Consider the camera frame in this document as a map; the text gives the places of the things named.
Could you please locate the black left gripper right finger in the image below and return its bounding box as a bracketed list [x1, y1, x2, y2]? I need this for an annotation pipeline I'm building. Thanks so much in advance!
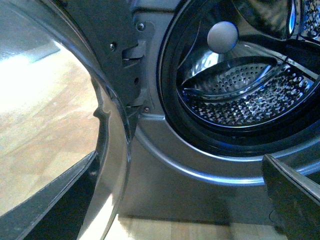
[262, 154, 320, 240]

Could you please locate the perforated stainless steel drum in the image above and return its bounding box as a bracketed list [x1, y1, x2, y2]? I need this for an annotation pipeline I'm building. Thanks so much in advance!
[176, 0, 320, 129]

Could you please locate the white round drum hub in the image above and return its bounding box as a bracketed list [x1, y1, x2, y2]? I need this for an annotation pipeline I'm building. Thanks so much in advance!
[207, 21, 239, 54]

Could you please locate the black rubber door gasket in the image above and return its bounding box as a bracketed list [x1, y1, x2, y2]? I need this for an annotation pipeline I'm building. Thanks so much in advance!
[158, 0, 320, 156]

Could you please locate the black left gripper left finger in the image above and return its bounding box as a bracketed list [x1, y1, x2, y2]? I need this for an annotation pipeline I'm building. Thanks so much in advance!
[0, 151, 98, 240]

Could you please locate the grey washing machine door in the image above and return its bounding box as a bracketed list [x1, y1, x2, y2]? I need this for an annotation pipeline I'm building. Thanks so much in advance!
[0, 0, 132, 240]

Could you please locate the grey front-load washing machine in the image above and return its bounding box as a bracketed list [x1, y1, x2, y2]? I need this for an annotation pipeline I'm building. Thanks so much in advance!
[117, 0, 320, 229]

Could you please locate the grey metal door hinge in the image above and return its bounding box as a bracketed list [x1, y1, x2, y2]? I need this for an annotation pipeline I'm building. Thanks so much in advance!
[122, 21, 155, 113]

